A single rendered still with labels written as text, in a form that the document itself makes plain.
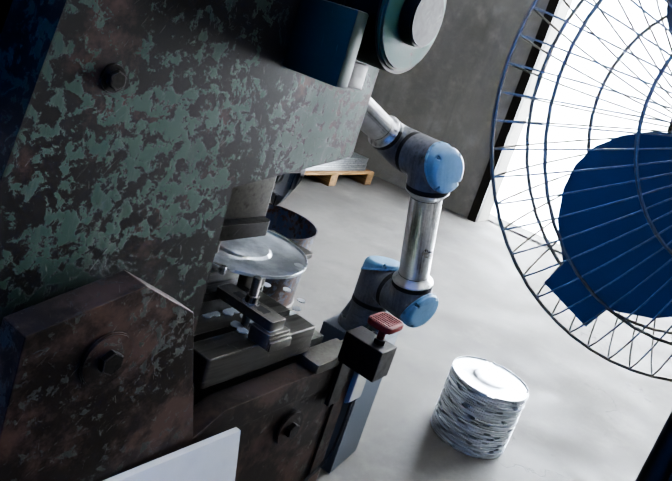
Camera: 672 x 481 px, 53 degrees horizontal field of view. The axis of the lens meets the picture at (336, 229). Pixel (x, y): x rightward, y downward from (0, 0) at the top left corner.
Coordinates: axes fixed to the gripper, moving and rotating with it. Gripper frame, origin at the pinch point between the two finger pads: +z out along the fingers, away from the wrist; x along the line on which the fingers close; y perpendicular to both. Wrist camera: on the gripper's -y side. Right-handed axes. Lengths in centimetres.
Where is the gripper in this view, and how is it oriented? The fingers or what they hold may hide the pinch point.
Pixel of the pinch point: (278, 199)
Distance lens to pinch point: 147.3
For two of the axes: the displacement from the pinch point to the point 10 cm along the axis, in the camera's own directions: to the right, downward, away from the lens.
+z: -2.9, 9.1, 2.9
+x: 7.6, 4.0, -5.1
